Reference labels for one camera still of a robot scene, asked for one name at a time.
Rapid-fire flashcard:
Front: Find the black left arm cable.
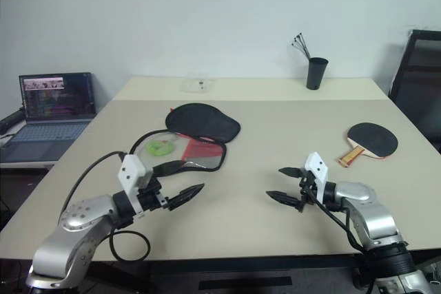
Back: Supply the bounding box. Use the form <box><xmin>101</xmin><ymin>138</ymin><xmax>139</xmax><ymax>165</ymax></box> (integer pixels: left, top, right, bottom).
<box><xmin>60</xmin><ymin>150</ymin><xmax>152</xmax><ymax>262</ymax></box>

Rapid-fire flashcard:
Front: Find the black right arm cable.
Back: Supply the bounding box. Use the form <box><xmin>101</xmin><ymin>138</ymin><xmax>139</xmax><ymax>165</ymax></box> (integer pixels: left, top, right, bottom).
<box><xmin>306</xmin><ymin>193</ymin><xmax>367</xmax><ymax>254</ymax></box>

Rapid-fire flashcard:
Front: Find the clear plastic container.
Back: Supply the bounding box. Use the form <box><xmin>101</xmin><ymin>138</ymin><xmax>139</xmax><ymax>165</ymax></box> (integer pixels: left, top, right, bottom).
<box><xmin>181</xmin><ymin>72</ymin><xmax>216</xmax><ymax>94</ymax></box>

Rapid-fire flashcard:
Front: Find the black plastic cup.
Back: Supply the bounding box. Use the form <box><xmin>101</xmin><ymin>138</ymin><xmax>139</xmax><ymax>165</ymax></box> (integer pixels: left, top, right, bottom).
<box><xmin>306</xmin><ymin>56</ymin><xmax>329</xmax><ymax>91</ymax></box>

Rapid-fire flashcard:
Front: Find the open grey laptop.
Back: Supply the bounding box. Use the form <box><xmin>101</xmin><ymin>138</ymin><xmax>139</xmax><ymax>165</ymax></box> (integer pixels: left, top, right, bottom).
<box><xmin>0</xmin><ymin>72</ymin><xmax>97</xmax><ymax>163</ymax></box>

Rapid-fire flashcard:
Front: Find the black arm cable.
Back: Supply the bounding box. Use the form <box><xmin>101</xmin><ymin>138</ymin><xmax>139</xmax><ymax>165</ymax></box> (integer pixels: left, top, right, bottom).
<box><xmin>60</xmin><ymin>150</ymin><xmax>152</xmax><ymax>262</ymax></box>
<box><xmin>306</xmin><ymin>193</ymin><xmax>367</xmax><ymax>254</ymax></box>

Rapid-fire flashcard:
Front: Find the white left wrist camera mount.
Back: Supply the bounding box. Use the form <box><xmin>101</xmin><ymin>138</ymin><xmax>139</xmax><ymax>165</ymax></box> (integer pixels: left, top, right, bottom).
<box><xmin>116</xmin><ymin>154</ymin><xmax>153</xmax><ymax>213</ymax></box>

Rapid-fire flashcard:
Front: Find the black and red paddle case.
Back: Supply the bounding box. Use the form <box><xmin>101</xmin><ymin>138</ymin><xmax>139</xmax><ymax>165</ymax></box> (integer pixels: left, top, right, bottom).
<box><xmin>130</xmin><ymin>102</ymin><xmax>241</xmax><ymax>173</ymax></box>

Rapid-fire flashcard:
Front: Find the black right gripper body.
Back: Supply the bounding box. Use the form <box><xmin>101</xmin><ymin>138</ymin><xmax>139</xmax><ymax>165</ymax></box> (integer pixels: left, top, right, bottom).
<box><xmin>296</xmin><ymin>169</ymin><xmax>318</xmax><ymax>213</ymax></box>

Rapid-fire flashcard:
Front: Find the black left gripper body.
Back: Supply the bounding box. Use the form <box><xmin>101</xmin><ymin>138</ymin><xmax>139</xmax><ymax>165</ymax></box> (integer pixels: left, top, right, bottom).
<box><xmin>136</xmin><ymin>176</ymin><xmax>170</xmax><ymax>213</ymax></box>

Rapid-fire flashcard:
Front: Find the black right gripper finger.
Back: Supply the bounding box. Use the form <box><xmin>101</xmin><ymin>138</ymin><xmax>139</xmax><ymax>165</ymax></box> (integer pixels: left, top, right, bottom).
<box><xmin>265</xmin><ymin>190</ymin><xmax>300</xmax><ymax>210</ymax></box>
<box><xmin>278</xmin><ymin>167</ymin><xmax>305</xmax><ymax>180</ymax></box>

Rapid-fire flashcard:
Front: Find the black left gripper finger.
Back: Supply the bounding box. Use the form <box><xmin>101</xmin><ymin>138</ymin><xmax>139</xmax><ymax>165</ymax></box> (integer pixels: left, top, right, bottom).
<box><xmin>167</xmin><ymin>184</ymin><xmax>206</xmax><ymax>211</ymax></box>
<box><xmin>152</xmin><ymin>160</ymin><xmax>185</xmax><ymax>178</ymax></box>

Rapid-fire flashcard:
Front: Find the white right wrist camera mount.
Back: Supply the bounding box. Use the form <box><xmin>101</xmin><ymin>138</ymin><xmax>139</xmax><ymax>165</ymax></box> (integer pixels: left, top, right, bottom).
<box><xmin>302</xmin><ymin>151</ymin><xmax>329</xmax><ymax>204</ymax></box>

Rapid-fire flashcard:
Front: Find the black cable ties bundle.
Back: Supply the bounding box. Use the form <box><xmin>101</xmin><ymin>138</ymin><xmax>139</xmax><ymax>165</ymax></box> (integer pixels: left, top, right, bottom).
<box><xmin>291</xmin><ymin>32</ymin><xmax>312</xmax><ymax>59</ymax></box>

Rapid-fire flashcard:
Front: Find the black mesh office chair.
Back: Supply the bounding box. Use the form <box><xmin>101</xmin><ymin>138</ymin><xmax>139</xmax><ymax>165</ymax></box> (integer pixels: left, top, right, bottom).
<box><xmin>388</xmin><ymin>29</ymin><xmax>441</xmax><ymax>154</ymax></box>

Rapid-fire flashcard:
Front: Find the black table tennis paddle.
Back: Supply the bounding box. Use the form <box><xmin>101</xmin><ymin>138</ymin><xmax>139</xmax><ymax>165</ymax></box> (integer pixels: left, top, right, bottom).
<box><xmin>336</xmin><ymin>122</ymin><xmax>400</xmax><ymax>168</ymax></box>

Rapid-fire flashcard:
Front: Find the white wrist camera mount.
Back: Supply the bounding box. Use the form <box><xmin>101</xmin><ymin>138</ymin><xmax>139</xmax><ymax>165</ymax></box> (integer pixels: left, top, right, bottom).
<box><xmin>302</xmin><ymin>151</ymin><xmax>329</xmax><ymax>204</ymax></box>
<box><xmin>116</xmin><ymin>154</ymin><xmax>153</xmax><ymax>213</ymax></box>

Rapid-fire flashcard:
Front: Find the green round tag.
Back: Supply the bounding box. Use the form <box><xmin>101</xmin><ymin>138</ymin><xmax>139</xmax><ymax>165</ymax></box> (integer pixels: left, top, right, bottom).
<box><xmin>143</xmin><ymin>138</ymin><xmax>177</xmax><ymax>158</ymax></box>

